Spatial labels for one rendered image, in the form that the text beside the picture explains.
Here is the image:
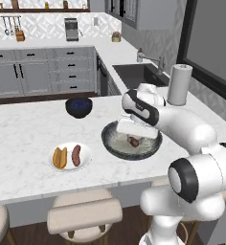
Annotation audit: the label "dark blue bowl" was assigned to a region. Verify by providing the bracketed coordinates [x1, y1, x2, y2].
[64, 97, 94, 120]

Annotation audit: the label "small potted plant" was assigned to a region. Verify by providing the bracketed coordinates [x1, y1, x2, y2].
[111, 31, 123, 43]

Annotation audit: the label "reddish brown sausage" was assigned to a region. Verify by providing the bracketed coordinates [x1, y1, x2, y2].
[71, 144, 82, 167]

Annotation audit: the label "white paper towel roll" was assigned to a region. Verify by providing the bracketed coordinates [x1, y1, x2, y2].
[167, 63, 193, 107]

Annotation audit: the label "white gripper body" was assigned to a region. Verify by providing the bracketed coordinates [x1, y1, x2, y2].
[116, 114, 160, 140]

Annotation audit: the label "wooden knife block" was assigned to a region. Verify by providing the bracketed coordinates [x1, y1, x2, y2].
[14, 28, 26, 42]

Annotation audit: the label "white plate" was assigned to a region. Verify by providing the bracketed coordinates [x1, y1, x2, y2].
[48, 142, 93, 172]

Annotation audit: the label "rail with hanging tools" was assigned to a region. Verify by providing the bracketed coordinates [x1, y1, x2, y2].
[0, 14, 23, 36]

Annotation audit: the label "grey base cupboards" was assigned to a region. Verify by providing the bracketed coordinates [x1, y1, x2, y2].
[0, 46, 98, 100]

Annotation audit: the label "black framed window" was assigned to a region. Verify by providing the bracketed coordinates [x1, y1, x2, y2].
[176, 0, 226, 106]

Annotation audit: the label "black dishwasher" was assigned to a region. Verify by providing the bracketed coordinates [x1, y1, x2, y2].
[96, 55, 109, 97]

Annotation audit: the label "golden hot dog bun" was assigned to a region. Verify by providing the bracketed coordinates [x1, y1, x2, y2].
[52, 145, 69, 170]

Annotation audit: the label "wooden wall shelf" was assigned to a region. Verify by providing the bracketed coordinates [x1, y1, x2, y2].
[0, 0, 91, 14]

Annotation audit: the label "grey tap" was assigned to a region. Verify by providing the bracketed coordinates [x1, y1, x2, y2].
[143, 55, 166, 76]

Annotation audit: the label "grey soap dispenser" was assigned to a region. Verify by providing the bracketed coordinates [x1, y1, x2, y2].
[136, 47, 145, 63]

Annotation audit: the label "grey wall cupboards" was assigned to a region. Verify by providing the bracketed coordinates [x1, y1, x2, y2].
[87, 0, 188, 32]

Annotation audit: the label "dark sink basin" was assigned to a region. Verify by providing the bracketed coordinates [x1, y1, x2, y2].
[112, 62, 170, 90]

